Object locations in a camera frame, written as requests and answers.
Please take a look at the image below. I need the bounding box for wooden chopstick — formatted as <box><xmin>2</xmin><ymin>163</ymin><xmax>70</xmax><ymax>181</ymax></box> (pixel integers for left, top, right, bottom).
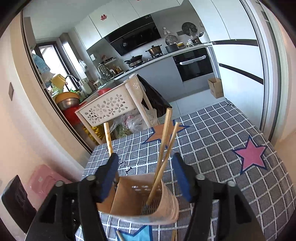
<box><xmin>145</xmin><ymin>122</ymin><xmax>180</xmax><ymax>207</ymax></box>
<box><xmin>116</xmin><ymin>230</ymin><xmax>125</xmax><ymax>241</ymax></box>
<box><xmin>154</xmin><ymin>108</ymin><xmax>172</xmax><ymax>181</ymax></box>

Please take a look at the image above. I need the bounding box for pink plastic utensil holder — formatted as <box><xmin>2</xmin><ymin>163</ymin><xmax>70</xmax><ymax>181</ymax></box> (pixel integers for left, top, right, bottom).
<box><xmin>96</xmin><ymin>173</ymin><xmax>179</xmax><ymax>225</ymax></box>

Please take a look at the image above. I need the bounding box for grey checked tablecloth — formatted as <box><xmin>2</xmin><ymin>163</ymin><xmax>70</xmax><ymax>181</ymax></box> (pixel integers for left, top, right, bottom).
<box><xmin>82</xmin><ymin>100</ymin><xmax>295</xmax><ymax>240</ymax></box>

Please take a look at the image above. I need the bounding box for chopstick in holder left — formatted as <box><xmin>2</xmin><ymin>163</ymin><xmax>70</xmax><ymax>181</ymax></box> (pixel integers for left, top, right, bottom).
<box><xmin>103</xmin><ymin>122</ymin><xmax>113</xmax><ymax>156</ymax></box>

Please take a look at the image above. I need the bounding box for pink plastic stool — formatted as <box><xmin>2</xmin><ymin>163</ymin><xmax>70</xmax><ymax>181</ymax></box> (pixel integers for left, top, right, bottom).
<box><xmin>25</xmin><ymin>164</ymin><xmax>71</xmax><ymax>210</ymax></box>

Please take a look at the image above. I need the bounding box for metal bowl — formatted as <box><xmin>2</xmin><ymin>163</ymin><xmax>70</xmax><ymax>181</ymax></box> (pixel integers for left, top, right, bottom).
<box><xmin>55</xmin><ymin>92</ymin><xmax>80</xmax><ymax>110</ymax></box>

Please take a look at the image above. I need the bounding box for beige perforated plastic stool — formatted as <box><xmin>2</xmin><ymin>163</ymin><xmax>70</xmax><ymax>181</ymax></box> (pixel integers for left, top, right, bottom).
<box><xmin>75</xmin><ymin>74</ymin><xmax>159</xmax><ymax>145</ymax></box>

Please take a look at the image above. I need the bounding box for cardboard box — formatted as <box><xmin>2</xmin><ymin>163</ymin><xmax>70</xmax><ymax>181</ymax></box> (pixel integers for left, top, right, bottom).
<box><xmin>208</xmin><ymin>77</ymin><xmax>224</xmax><ymax>98</ymax></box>

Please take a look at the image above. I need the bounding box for black built-in oven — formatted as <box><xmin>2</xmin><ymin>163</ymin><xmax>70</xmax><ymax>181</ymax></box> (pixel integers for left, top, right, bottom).
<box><xmin>173</xmin><ymin>48</ymin><xmax>213</xmax><ymax>82</ymax></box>

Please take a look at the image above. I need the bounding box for black wok pan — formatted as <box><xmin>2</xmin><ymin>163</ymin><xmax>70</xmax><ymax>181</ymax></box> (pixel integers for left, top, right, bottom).
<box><xmin>125</xmin><ymin>55</ymin><xmax>142</xmax><ymax>68</ymax></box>

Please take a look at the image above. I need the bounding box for cooking pot on stove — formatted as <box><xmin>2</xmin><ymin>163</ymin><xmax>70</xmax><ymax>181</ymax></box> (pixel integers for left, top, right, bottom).
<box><xmin>147</xmin><ymin>45</ymin><xmax>162</xmax><ymax>56</ymax></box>

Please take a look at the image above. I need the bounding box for black range hood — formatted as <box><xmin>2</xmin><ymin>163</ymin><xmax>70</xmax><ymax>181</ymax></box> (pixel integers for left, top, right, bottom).
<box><xmin>104</xmin><ymin>15</ymin><xmax>161</xmax><ymax>56</ymax></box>

